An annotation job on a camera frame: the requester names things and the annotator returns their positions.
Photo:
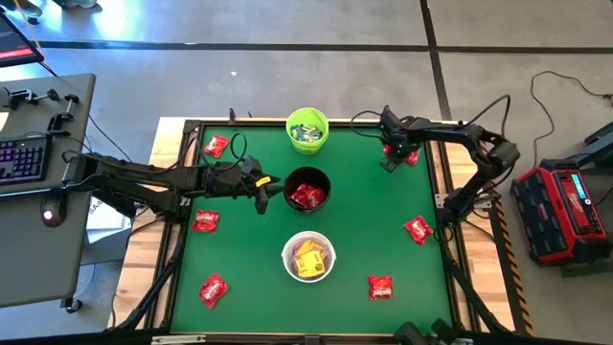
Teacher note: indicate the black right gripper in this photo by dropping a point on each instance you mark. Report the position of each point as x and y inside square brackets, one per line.
[397, 134]

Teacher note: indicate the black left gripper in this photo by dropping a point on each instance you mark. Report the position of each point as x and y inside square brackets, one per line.
[230, 179]

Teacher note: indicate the blue white candy bar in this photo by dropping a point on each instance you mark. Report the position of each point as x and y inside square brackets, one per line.
[305, 138]
[306, 128]
[314, 135]
[297, 134]

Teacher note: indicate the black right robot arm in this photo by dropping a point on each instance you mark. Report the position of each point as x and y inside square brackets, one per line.
[479, 139]

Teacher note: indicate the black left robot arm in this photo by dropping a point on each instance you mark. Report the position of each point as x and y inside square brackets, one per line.
[134, 179]

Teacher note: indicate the black halloween bucket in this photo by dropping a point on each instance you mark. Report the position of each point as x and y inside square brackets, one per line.
[316, 175]

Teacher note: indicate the green halloween bucket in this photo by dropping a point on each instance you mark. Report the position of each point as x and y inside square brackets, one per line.
[306, 147]

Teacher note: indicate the green table mat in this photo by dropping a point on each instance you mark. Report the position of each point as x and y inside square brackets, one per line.
[373, 249]

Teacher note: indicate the black blue bar clamp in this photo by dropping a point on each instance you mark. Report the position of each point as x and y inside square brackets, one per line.
[232, 115]

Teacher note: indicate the yellow black hazard strip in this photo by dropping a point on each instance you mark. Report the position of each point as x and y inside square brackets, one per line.
[510, 268]

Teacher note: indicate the white cardboard box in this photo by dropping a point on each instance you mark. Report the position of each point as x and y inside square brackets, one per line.
[107, 223]

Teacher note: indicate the black rounded object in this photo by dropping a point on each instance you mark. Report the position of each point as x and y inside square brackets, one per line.
[412, 334]

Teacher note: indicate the blue black equipment cart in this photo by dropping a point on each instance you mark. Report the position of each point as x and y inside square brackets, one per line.
[598, 144]

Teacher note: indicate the black computer mouse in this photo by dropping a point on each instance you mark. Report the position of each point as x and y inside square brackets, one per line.
[52, 211]

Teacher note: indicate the black desk caster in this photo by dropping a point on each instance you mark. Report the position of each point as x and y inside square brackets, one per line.
[73, 304]

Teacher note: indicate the grey desk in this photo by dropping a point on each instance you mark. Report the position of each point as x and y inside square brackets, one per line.
[43, 268]

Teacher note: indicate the black backlit keyboard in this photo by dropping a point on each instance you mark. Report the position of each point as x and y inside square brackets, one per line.
[24, 160]

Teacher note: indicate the black desk monitor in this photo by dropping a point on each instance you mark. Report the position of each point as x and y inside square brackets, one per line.
[14, 43]

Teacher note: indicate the person's foot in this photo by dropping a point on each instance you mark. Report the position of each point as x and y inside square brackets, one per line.
[21, 7]

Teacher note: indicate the white mounting bracket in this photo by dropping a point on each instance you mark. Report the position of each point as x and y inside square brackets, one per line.
[438, 200]

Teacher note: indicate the grey metal bracket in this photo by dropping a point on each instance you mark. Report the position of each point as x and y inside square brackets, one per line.
[486, 203]

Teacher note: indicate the black desk clamp mount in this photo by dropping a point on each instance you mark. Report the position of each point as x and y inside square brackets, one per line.
[62, 115]
[21, 97]

